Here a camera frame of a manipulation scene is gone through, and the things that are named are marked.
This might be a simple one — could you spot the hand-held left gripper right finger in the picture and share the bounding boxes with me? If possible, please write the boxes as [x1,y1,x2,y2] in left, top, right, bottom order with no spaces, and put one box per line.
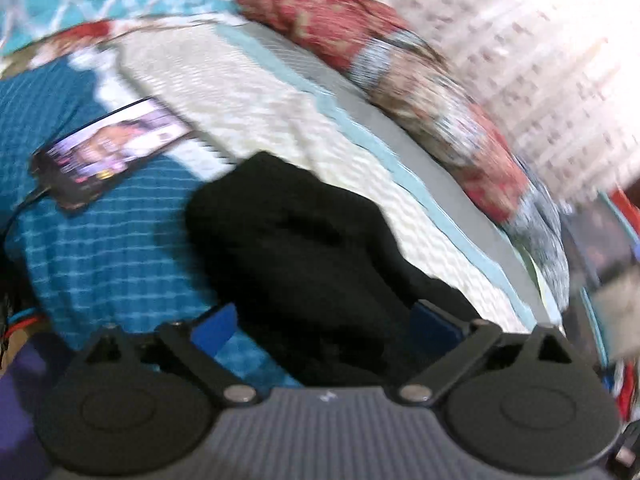
[397,299,576,408]

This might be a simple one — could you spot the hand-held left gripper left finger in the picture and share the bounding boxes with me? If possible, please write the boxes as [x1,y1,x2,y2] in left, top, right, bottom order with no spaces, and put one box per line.
[80,302,261,408]

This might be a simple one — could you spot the black pants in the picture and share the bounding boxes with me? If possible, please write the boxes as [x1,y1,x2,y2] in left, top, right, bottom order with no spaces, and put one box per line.
[185,151,482,389]

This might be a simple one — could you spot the blue grey patterned blanket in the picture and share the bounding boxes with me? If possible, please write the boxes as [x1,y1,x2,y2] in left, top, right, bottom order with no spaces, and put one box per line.
[510,180,573,311]

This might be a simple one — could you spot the patterned bedsheet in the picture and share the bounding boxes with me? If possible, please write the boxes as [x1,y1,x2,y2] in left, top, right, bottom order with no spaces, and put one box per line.
[0,12,566,391]

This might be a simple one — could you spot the dark bedside furniture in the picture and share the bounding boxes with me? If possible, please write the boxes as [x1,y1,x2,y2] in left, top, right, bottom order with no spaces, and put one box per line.
[560,192,640,366]

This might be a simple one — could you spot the purple cloth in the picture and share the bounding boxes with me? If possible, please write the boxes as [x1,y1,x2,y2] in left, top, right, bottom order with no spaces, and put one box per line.
[0,335,76,480]

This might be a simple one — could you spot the smartphone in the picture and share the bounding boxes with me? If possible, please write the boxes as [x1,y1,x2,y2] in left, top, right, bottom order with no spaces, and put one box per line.
[31,96,194,212]

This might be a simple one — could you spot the patterned curtain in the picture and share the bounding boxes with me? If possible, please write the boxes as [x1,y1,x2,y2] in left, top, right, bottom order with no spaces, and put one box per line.
[357,0,640,208]

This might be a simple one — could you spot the red floral quilt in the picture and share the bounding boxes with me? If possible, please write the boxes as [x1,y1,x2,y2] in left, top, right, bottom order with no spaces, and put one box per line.
[30,0,533,233]

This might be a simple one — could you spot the red cable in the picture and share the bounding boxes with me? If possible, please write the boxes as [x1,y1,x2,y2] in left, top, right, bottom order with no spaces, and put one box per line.
[0,309,45,357]

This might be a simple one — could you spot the black phone cable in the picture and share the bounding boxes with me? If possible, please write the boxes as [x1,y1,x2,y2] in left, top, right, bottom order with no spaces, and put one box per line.
[0,182,55,248]

